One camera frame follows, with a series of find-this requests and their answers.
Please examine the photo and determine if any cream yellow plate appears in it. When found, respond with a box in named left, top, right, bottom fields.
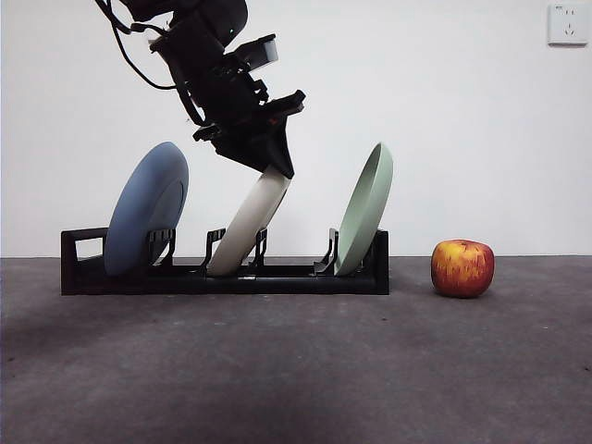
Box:
left=206, top=168, right=291, bottom=278

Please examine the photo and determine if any red yellow apple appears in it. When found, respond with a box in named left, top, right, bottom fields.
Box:
left=430, top=239, right=496, bottom=299

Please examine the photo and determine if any green plate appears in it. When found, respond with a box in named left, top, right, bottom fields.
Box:
left=335, top=142, right=395, bottom=278

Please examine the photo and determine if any blue plate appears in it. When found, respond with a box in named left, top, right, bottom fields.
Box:
left=104, top=142, right=190, bottom=278

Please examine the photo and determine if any black plate rack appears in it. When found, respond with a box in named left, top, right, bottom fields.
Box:
left=60, top=226, right=391, bottom=296

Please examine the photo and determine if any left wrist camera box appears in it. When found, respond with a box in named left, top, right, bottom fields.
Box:
left=234, top=34, right=279, bottom=71

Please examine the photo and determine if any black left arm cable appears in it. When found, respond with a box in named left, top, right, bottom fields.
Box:
left=94, top=0, right=207, bottom=127

